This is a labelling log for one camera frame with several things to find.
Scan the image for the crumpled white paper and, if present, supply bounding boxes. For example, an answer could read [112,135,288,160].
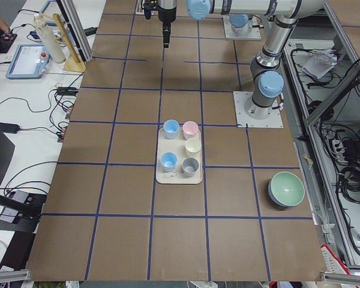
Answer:
[301,49,337,80]

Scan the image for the white plastic tray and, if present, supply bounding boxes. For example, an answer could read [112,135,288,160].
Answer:
[155,128,203,184]

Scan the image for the far light blue cup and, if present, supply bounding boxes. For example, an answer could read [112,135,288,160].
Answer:
[163,119,179,139]

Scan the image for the aluminium frame post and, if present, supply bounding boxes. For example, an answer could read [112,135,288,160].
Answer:
[57,0,93,62]

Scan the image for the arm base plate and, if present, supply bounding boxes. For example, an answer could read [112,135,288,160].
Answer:
[233,91,283,128]
[223,14,261,41]

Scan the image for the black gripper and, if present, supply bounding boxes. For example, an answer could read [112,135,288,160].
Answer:
[158,0,176,49]

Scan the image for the cream plastic cup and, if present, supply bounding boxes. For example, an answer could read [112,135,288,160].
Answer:
[185,138,202,157]

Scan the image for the grey plastic cup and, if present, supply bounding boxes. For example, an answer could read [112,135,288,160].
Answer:
[182,157,199,177]

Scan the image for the green ceramic bowl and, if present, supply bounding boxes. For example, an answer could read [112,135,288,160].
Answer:
[268,171,305,207]

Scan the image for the black power adapter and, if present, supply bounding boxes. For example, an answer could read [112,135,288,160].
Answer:
[0,122,20,134]

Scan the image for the near light blue cup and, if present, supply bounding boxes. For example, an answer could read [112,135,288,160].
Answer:
[160,152,178,172]

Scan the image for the pink plastic cup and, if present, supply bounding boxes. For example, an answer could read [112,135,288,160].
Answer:
[182,121,199,140]

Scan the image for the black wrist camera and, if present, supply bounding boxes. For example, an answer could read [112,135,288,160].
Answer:
[142,0,157,20]

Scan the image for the light blue cup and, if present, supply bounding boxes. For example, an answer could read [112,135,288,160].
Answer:
[163,119,179,139]
[160,152,178,172]

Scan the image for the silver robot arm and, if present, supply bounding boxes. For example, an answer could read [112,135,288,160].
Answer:
[186,0,325,109]
[229,14,250,33]

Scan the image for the blue teach pendant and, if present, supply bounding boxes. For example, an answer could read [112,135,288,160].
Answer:
[6,44,50,80]

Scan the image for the wooden stand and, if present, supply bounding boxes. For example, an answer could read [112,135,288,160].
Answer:
[41,13,86,73]

